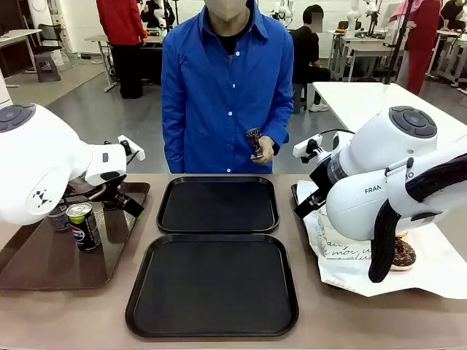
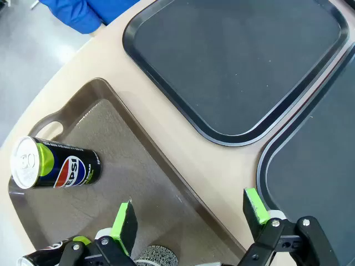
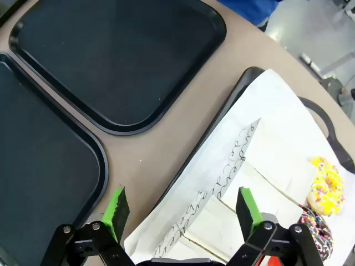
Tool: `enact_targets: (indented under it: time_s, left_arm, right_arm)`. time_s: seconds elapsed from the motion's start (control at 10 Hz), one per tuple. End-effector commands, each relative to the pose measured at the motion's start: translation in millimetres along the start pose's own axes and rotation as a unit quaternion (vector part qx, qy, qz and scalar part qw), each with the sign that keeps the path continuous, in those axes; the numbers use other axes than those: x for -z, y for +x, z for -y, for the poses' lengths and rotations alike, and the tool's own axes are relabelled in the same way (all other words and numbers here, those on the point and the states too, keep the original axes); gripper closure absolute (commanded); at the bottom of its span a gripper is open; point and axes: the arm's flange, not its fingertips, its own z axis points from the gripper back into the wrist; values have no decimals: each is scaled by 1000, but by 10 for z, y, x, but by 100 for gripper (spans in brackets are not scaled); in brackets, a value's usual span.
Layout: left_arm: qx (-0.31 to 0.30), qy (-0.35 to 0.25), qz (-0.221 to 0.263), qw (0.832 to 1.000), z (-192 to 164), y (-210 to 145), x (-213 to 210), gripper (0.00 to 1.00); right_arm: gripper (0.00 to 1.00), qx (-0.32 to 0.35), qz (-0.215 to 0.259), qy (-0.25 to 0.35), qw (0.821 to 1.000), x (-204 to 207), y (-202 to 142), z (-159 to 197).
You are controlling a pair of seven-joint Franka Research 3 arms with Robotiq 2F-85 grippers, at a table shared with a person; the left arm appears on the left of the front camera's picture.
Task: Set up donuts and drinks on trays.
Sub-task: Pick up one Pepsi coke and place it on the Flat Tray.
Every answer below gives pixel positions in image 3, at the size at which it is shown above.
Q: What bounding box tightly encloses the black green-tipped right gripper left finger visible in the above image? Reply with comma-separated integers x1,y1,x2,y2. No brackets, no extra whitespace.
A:
41,187,134,266

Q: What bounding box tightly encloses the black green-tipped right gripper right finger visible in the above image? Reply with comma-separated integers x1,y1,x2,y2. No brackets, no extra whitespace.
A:
227,187,325,266

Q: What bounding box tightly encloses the yellow sprinkled donut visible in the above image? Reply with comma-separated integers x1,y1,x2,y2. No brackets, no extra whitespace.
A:
306,156,346,217

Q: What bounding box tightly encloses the chocolate sprinkled donut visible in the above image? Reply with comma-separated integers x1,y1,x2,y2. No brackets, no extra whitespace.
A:
298,204,334,263

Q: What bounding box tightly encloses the black plastic tray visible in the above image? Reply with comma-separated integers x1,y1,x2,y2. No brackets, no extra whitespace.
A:
8,0,227,136
0,52,109,266

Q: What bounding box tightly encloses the white paper liner sheet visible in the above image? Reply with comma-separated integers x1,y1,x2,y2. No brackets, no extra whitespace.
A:
124,69,355,266

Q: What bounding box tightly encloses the person's blue shirt torso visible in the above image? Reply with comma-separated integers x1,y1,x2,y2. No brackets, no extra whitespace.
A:
217,0,281,27

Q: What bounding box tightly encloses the black tray with handles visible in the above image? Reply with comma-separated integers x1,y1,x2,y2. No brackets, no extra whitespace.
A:
151,66,355,214

